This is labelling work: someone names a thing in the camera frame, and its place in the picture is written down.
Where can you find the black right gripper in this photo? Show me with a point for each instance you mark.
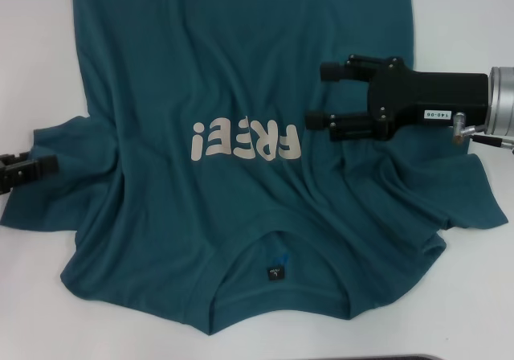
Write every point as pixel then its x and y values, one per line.
pixel 433 96

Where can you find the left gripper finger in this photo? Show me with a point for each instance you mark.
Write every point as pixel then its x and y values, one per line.
pixel 24 173

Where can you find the teal blue printed t-shirt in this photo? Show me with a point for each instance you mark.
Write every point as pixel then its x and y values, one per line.
pixel 241 54

